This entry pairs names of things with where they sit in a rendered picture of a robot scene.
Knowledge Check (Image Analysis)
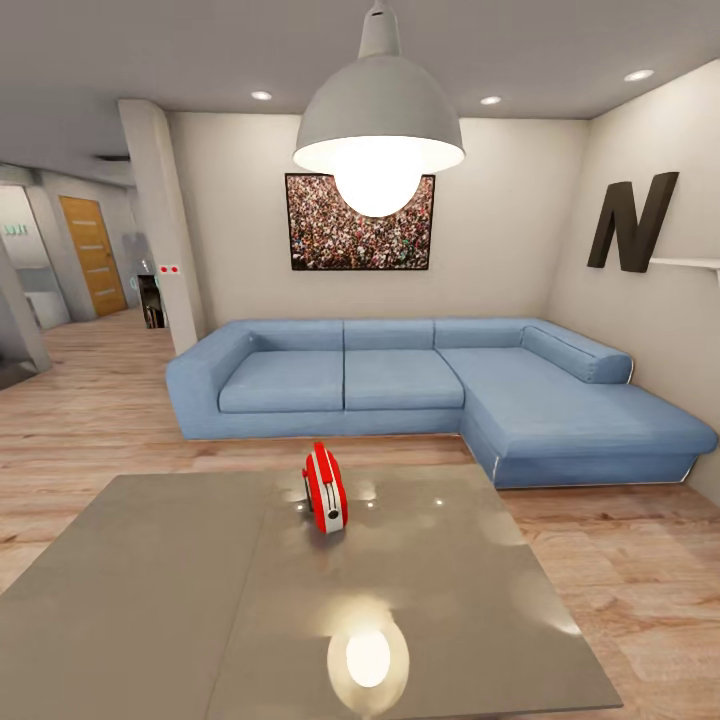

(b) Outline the radio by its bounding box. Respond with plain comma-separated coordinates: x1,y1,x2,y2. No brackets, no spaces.
302,443,348,533

